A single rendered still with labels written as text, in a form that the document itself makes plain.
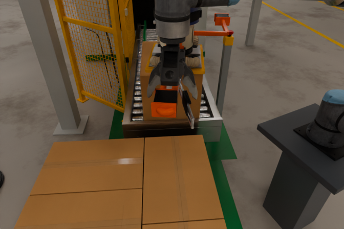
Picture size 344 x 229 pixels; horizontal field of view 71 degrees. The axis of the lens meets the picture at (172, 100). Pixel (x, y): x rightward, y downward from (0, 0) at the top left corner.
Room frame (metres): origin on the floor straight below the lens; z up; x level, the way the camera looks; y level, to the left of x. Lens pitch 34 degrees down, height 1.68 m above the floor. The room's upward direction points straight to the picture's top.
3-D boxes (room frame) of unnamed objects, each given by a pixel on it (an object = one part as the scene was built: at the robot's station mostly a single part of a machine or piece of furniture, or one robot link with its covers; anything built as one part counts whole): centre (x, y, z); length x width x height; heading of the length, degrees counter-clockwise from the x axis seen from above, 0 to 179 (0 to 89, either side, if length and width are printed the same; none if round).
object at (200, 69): (1.20, -0.12, 1.15); 0.34 x 0.10 x 0.05; 176
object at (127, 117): (2.45, 0.41, 0.50); 2.31 x 0.05 x 0.19; 4
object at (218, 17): (1.49, -0.30, 1.25); 0.09 x 0.08 x 0.05; 86
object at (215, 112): (2.50, -0.25, 0.50); 2.31 x 0.05 x 0.19; 4
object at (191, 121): (0.66, -0.05, 1.25); 0.31 x 0.03 x 0.05; 9
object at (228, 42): (1.92, -0.46, 0.50); 0.07 x 0.07 x 1.00; 4
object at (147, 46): (1.65, 0.02, 0.75); 0.60 x 0.40 x 0.40; 4
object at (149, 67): (1.21, 0.07, 1.15); 0.34 x 0.10 x 0.05; 176
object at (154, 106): (0.61, 0.02, 1.25); 0.08 x 0.07 x 0.05; 176
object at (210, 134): (1.30, -0.01, 0.47); 0.70 x 0.03 x 0.15; 94
